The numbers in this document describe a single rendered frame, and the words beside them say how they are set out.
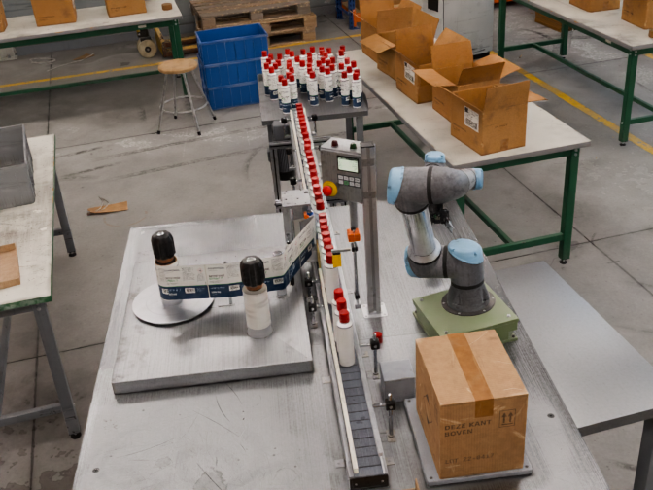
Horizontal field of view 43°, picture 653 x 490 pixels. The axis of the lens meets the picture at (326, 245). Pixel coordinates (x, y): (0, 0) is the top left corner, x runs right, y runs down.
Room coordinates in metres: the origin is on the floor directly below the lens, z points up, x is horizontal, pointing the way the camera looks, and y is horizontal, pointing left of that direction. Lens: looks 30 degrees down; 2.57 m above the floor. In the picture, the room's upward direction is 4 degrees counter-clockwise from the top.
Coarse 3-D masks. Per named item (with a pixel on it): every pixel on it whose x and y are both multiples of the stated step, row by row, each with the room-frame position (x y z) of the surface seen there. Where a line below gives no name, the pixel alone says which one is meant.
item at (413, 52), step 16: (400, 32) 5.16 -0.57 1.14; (416, 32) 5.19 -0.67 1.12; (448, 32) 5.17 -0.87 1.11; (400, 48) 5.15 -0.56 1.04; (416, 48) 5.18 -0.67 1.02; (400, 64) 5.06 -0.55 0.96; (416, 64) 4.82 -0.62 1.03; (400, 80) 5.07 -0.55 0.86; (416, 80) 4.83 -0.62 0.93; (416, 96) 4.83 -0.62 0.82
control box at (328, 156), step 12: (324, 144) 2.63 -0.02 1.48; (348, 144) 2.62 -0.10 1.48; (324, 156) 2.60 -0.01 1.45; (336, 156) 2.57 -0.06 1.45; (348, 156) 2.55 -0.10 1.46; (360, 156) 2.53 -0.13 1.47; (324, 168) 2.60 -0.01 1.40; (336, 168) 2.58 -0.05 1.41; (360, 168) 2.53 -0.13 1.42; (324, 180) 2.60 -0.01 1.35; (336, 180) 2.58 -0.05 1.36; (336, 192) 2.58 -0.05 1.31; (348, 192) 2.56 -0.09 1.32; (360, 192) 2.53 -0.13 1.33
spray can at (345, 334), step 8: (344, 312) 2.18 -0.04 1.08; (344, 320) 2.17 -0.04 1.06; (344, 328) 2.16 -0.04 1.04; (352, 328) 2.17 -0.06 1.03; (344, 336) 2.16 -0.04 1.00; (352, 336) 2.17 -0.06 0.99; (344, 344) 2.16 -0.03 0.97; (352, 344) 2.17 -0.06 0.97; (344, 352) 2.16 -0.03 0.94; (352, 352) 2.17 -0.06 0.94; (344, 360) 2.16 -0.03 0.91; (352, 360) 2.16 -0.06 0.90
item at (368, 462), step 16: (336, 352) 2.25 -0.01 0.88; (352, 368) 2.15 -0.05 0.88; (352, 384) 2.07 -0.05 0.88; (352, 400) 2.00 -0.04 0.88; (352, 416) 1.92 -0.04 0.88; (368, 416) 1.91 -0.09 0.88; (352, 432) 1.85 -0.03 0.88; (368, 432) 1.85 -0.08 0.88; (368, 448) 1.78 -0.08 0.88; (352, 464) 1.72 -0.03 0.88; (368, 464) 1.72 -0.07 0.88
